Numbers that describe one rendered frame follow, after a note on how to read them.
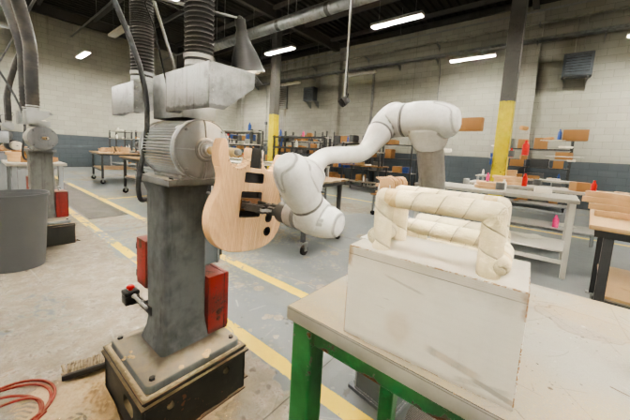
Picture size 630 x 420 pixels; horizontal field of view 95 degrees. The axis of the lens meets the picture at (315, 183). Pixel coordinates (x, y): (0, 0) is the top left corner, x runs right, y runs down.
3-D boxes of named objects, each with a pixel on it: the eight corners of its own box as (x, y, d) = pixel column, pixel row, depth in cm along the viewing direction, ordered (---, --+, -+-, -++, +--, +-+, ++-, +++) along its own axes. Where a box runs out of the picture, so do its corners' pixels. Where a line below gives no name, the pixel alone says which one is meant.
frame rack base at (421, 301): (341, 332, 55) (348, 245, 53) (375, 301, 67) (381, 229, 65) (515, 414, 39) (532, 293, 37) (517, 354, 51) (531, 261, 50)
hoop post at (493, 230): (473, 275, 42) (481, 212, 41) (476, 269, 45) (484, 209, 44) (499, 282, 40) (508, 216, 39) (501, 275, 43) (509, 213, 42)
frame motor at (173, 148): (136, 173, 137) (135, 117, 134) (190, 172, 157) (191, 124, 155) (176, 183, 111) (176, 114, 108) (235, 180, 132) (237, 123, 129)
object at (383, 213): (368, 247, 52) (373, 196, 51) (376, 244, 55) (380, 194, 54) (385, 251, 50) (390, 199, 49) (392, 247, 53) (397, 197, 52)
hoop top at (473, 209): (372, 204, 51) (373, 187, 51) (380, 203, 54) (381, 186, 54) (505, 227, 39) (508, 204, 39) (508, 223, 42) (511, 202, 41)
